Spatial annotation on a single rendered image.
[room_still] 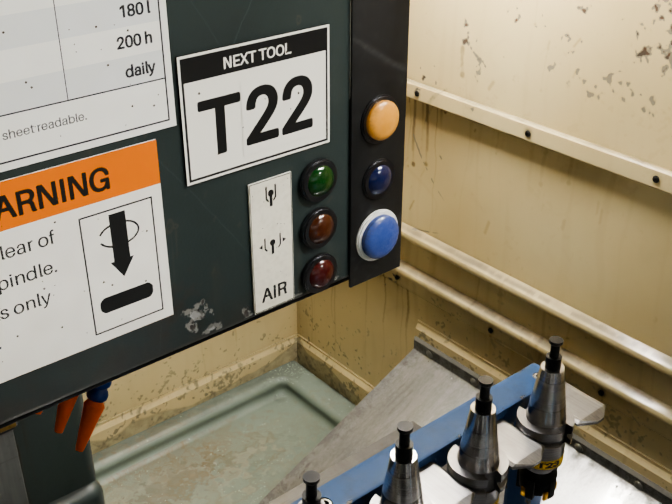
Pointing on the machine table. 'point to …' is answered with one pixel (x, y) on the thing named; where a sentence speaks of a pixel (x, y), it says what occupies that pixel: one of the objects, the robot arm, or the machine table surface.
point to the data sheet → (81, 75)
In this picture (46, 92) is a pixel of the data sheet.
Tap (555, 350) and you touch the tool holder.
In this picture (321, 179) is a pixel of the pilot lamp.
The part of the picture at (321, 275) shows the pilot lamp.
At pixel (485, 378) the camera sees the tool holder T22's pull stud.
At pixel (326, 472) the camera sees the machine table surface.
